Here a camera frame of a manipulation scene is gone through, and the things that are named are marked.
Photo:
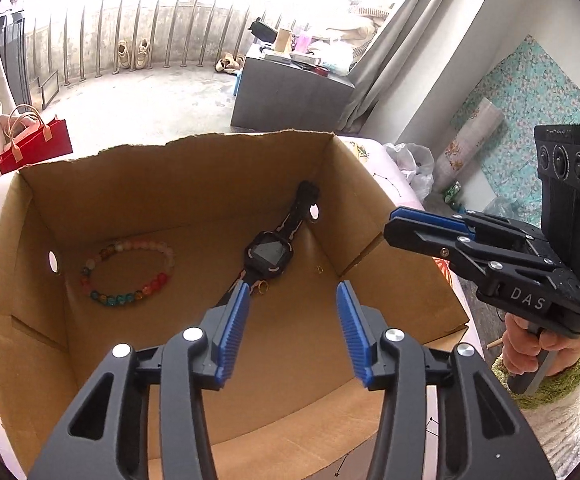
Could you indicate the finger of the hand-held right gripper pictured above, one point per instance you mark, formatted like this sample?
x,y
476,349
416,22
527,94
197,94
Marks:
x,y
420,216
415,240

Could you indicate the pile of beige cloth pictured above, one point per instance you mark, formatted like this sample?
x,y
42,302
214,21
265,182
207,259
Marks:
x,y
365,15

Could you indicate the white plastic bag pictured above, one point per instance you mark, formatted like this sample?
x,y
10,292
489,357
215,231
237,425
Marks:
x,y
417,160

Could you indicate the teal floral cloth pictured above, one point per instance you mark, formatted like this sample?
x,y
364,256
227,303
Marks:
x,y
530,90

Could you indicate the grey curtain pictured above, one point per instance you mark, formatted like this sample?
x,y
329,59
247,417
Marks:
x,y
395,60

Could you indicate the green bottle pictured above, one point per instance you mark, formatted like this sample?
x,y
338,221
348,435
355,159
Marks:
x,y
454,192

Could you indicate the clear plastic bag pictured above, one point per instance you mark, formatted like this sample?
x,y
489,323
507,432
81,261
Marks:
x,y
500,208

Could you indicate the person's right hand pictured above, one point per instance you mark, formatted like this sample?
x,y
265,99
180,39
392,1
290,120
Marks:
x,y
517,350

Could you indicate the beige sandal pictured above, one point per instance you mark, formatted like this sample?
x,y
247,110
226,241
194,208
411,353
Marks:
x,y
235,60
221,65

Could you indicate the flat white box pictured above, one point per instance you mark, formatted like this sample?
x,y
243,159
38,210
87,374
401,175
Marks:
x,y
276,55

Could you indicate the beige shoe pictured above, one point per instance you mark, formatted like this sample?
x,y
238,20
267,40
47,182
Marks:
x,y
124,55
143,53

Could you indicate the floral rolled bolster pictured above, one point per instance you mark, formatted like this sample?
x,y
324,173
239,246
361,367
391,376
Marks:
x,y
477,135

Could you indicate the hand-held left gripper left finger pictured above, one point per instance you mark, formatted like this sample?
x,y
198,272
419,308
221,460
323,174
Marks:
x,y
229,330

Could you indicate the small tan box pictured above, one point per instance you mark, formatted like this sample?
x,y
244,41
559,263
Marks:
x,y
284,40

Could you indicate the pink bottle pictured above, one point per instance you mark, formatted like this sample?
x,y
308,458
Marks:
x,y
304,40

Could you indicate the black smart watch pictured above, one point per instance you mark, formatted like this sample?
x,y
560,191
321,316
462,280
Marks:
x,y
269,255

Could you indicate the red paper bag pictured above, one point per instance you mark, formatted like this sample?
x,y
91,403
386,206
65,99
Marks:
x,y
34,150

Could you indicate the metal balcony railing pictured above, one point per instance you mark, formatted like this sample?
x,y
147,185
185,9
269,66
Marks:
x,y
154,30

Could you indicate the person's right forearm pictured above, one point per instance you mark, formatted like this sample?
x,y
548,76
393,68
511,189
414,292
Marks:
x,y
560,410

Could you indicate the red tape roll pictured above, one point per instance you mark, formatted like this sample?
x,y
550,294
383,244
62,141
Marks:
x,y
323,70

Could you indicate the grey cabinet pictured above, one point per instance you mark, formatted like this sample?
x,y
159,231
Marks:
x,y
290,100

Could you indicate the brown cardboard box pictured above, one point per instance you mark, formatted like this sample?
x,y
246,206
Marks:
x,y
119,200

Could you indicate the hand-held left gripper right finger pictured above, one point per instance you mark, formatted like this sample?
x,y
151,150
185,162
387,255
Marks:
x,y
355,335

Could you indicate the black device on cabinet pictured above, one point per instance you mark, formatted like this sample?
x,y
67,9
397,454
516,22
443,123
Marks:
x,y
262,32

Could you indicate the white bag on cabinet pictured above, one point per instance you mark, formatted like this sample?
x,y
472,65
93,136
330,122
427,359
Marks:
x,y
337,57

